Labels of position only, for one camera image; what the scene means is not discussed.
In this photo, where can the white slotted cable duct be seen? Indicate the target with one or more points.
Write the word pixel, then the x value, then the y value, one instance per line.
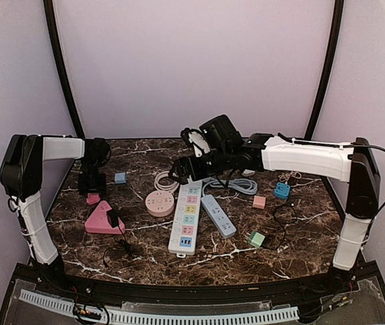
pixel 147 313

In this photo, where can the white long power strip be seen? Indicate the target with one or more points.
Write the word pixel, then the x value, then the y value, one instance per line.
pixel 183 237

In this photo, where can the pink adapter plug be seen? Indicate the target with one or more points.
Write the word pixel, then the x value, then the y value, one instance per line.
pixel 259 202

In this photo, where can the pink triangular power strip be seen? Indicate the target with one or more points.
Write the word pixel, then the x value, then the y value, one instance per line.
pixel 99 221

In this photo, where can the light blue adapter plug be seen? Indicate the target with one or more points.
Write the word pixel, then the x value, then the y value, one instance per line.
pixel 120 178

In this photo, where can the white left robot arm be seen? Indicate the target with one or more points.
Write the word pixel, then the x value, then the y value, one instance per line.
pixel 21 175

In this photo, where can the pink round power socket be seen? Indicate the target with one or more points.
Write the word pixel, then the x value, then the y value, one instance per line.
pixel 160 203

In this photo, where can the pink cube adapter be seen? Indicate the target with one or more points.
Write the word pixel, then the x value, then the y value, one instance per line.
pixel 93 198

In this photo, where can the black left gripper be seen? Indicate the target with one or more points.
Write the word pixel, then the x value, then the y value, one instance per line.
pixel 99 187

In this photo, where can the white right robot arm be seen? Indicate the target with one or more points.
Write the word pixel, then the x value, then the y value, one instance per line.
pixel 350 162

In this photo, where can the green adapter plug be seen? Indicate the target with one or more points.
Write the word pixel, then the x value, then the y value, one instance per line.
pixel 256 239

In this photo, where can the blue cube adapter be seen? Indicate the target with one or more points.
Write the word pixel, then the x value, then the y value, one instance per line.
pixel 282 190

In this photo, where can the light blue power strip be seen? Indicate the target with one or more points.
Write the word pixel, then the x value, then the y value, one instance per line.
pixel 220 219

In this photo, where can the white square adapter plug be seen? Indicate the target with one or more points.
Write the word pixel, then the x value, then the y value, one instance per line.
pixel 248 173

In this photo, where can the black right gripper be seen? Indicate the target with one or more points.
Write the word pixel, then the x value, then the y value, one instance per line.
pixel 196 173

